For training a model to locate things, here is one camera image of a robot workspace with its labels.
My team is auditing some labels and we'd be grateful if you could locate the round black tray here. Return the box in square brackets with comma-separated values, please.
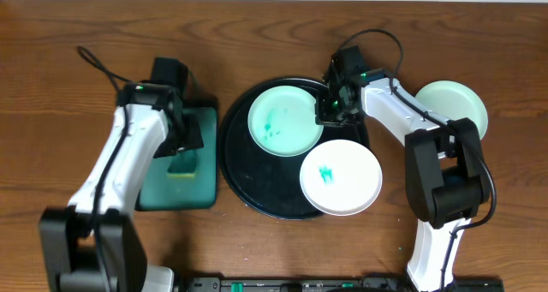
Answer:
[217, 76, 372, 221]

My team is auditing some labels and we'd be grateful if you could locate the rectangular black water tray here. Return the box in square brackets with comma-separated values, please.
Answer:
[135, 101, 218, 212]

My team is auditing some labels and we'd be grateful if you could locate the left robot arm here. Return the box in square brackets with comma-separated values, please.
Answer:
[39, 57, 204, 292]

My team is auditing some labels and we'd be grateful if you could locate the mint plate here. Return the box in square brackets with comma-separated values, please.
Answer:
[415, 80, 489, 139]
[247, 86, 324, 157]

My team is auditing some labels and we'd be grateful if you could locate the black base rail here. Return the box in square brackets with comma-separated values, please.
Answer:
[170, 276, 504, 292]

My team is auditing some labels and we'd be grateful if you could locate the white plate with stain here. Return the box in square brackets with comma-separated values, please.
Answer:
[299, 140, 383, 216]

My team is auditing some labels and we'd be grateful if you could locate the green yellow sponge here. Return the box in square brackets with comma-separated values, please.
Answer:
[167, 150, 198, 179]

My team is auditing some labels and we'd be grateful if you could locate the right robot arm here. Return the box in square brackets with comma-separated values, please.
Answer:
[316, 46, 497, 291]

